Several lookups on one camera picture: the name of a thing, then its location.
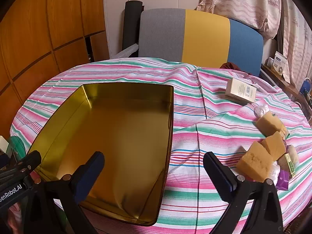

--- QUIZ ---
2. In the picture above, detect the pink green striped tablecloth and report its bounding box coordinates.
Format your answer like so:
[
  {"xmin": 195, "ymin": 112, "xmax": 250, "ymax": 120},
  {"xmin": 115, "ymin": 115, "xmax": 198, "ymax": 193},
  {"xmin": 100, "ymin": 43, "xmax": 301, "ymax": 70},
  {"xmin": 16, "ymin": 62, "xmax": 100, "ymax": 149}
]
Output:
[{"xmin": 10, "ymin": 57, "xmax": 310, "ymax": 234}]

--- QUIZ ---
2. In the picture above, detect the black rolled mat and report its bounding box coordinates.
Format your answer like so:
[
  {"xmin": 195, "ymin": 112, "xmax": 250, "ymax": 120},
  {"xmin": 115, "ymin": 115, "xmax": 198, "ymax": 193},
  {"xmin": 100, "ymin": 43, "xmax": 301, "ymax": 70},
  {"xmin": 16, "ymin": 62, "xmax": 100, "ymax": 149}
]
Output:
[{"xmin": 122, "ymin": 0, "xmax": 143, "ymax": 51}]

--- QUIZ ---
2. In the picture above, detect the pink striped curtain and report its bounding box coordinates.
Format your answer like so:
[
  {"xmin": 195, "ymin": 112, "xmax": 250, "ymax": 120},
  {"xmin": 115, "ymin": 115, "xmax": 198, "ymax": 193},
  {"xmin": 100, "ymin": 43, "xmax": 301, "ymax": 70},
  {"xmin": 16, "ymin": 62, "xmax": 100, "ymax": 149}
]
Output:
[{"xmin": 278, "ymin": 0, "xmax": 312, "ymax": 88}]

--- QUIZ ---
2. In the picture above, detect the cream knitted sock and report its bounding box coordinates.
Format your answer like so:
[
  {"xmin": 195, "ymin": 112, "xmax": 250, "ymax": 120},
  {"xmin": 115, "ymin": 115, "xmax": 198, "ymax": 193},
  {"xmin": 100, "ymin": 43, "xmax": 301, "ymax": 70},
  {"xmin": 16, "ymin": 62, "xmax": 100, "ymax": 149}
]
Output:
[{"xmin": 285, "ymin": 145, "xmax": 299, "ymax": 166}]

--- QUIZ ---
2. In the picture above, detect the dark red cloth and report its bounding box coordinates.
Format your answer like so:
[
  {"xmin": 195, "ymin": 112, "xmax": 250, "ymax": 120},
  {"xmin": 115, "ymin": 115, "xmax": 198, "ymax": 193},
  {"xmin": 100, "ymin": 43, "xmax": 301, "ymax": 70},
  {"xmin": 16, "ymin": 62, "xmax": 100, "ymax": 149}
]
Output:
[{"xmin": 221, "ymin": 62, "xmax": 246, "ymax": 72}]

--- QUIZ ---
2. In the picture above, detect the clear plastic ball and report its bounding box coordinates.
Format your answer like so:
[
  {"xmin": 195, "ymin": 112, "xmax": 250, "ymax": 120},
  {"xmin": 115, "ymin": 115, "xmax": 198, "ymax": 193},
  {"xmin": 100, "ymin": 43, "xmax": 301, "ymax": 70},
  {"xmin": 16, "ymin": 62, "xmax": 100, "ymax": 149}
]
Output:
[{"xmin": 254, "ymin": 104, "xmax": 269, "ymax": 118}]

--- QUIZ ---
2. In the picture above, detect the gold metal tin box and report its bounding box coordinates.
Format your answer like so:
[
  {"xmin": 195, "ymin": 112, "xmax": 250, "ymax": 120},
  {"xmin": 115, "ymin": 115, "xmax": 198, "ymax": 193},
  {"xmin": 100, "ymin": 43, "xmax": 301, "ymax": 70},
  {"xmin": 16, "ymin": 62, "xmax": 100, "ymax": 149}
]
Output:
[{"xmin": 26, "ymin": 83, "xmax": 175, "ymax": 226}]

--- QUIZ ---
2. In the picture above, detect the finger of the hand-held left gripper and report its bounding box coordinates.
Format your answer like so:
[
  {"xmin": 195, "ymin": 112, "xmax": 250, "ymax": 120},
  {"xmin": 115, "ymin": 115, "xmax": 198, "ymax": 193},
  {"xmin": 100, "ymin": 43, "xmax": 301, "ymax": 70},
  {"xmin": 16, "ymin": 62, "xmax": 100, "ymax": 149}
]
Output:
[{"xmin": 0, "ymin": 150, "xmax": 42, "ymax": 179}]

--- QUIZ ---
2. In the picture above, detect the yellow sponge block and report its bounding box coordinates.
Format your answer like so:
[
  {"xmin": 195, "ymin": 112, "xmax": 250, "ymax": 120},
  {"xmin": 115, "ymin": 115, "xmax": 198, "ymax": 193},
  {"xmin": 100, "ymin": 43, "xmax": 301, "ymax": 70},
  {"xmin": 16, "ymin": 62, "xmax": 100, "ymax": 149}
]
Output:
[
  {"xmin": 255, "ymin": 112, "xmax": 284, "ymax": 137},
  {"xmin": 261, "ymin": 131, "xmax": 287, "ymax": 161},
  {"xmin": 235, "ymin": 141, "xmax": 274, "ymax": 183}
]

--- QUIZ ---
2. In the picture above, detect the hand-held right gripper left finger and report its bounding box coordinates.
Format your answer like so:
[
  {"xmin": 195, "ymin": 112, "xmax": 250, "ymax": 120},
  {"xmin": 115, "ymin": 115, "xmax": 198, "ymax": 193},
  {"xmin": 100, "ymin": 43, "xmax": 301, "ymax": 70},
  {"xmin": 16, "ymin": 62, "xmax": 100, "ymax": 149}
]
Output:
[{"xmin": 23, "ymin": 151, "xmax": 105, "ymax": 234}]

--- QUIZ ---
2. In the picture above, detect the clear plastic wrapped item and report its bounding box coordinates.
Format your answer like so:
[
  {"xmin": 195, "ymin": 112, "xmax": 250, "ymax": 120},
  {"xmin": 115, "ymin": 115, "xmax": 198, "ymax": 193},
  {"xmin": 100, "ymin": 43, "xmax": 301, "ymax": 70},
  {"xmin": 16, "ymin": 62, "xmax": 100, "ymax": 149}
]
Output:
[{"xmin": 267, "ymin": 163, "xmax": 281, "ymax": 186}]

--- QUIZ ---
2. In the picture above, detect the white printed carton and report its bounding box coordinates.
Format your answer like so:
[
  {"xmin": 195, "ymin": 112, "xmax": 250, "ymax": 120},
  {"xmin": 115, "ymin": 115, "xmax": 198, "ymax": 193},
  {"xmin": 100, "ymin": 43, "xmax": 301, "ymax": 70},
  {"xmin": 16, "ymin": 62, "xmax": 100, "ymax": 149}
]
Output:
[{"xmin": 272, "ymin": 51, "xmax": 287, "ymax": 75}]

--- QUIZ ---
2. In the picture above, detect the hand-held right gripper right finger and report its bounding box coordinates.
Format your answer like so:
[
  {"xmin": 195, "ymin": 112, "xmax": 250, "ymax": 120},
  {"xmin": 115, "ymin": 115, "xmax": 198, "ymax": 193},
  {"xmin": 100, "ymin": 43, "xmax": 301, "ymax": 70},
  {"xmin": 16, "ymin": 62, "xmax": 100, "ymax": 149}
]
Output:
[{"xmin": 203, "ymin": 152, "xmax": 284, "ymax": 234}]

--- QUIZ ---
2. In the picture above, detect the wooden wardrobe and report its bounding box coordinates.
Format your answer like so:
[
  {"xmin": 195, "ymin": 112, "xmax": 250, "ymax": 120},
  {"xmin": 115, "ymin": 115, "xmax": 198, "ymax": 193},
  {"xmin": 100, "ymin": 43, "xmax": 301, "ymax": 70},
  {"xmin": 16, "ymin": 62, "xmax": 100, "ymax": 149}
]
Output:
[{"xmin": 0, "ymin": 0, "xmax": 109, "ymax": 137}]

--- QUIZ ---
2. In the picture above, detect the wooden side shelf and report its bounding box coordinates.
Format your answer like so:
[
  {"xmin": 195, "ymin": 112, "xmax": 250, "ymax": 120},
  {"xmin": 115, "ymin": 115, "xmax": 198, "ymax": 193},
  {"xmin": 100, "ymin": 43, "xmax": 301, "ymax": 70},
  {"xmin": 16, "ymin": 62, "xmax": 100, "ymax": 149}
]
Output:
[{"xmin": 261, "ymin": 63, "xmax": 312, "ymax": 117}]

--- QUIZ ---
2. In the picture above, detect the beige cardboard box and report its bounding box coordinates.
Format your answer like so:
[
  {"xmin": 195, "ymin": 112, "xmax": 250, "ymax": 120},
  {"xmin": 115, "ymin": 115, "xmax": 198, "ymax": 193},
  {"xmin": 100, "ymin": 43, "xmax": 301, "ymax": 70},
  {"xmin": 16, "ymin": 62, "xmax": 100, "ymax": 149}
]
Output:
[{"xmin": 225, "ymin": 78, "xmax": 257, "ymax": 103}]

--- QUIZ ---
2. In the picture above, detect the pink patterned hanging cloth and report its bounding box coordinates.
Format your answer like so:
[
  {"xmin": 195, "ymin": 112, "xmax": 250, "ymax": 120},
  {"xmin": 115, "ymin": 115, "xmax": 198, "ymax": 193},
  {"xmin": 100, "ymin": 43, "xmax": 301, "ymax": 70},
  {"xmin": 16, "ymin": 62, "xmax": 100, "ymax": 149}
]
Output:
[{"xmin": 197, "ymin": 0, "xmax": 282, "ymax": 39}]

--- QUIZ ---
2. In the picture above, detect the white frame rail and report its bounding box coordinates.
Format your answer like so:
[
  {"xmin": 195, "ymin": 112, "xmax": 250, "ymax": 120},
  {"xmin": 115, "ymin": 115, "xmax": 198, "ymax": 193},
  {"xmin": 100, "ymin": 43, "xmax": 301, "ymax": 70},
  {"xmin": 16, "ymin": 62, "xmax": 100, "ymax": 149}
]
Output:
[
  {"xmin": 108, "ymin": 43, "xmax": 139, "ymax": 59},
  {"xmin": 260, "ymin": 68, "xmax": 278, "ymax": 87}
]

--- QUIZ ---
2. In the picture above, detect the grey yellow blue chair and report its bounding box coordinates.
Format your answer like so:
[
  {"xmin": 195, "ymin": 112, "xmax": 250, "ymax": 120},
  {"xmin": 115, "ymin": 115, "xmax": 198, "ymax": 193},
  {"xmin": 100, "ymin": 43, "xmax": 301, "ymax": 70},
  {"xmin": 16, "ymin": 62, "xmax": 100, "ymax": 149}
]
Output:
[{"xmin": 138, "ymin": 8, "xmax": 265, "ymax": 77}]

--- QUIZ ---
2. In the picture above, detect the blue round device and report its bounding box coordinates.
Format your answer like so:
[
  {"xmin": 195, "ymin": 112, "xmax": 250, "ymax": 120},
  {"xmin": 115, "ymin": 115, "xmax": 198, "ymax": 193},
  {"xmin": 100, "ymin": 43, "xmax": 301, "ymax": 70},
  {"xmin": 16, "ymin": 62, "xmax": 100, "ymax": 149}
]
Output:
[{"xmin": 301, "ymin": 77, "xmax": 312, "ymax": 95}]

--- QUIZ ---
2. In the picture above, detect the purple plastic item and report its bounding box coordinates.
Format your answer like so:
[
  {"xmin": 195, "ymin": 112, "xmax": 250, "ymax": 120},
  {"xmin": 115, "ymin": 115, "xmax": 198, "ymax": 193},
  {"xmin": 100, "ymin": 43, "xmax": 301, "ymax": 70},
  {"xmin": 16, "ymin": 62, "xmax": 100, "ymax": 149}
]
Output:
[{"xmin": 275, "ymin": 169, "xmax": 290, "ymax": 191}]

